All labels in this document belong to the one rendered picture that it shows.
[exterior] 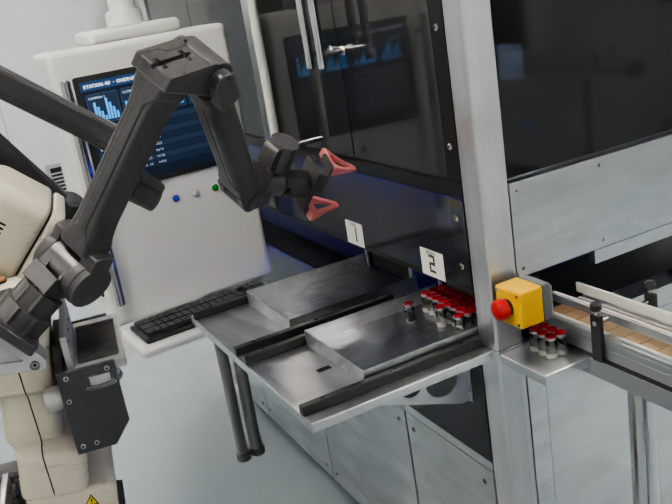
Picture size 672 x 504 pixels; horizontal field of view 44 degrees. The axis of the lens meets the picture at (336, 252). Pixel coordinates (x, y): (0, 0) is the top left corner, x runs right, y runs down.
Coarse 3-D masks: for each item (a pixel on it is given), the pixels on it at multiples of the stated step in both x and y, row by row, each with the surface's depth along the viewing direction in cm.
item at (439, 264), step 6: (420, 252) 175; (426, 252) 173; (432, 252) 171; (426, 258) 174; (432, 258) 171; (438, 258) 169; (426, 264) 174; (438, 264) 170; (426, 270) 175; (438, 270) 171; (444, 270) 169; (432, 276) 174; (438, 276) 171; (444, 276) 169
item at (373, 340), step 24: (360, 312) 182; (384, 312) 184; (312, 336) 173; (336, 336) 179; (360, 336) 177; (384, 336) 175; (408, 336) 173; (432, 336) 171; (456, 336) 162; (336, 360) 164; (360, 360) 166; (384, 360) 164; (408, 360) 158
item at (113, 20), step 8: (112, 0) 217; (120, 0) 216; (128, 0) 218; (112, 8) 217; (120, 8) 217; (128, 8) 217; (136, 8) 219; (112, 16) 217; (120, 16) 216; (128, 16) 217; (136, 16) 218; (112, 24) 218; (120, 24) 217; (128, 24) 218
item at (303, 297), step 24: (336, 264) 216; (360, 264) 219; (264, 288) 207; (288, 288) 211; (312, 288) 210; (336, 288) 207; (360, 288) 204; (384, 288) 193; (408, 288) 196; (264, 312) 197; (288, 312) 196; (312, 312) 186
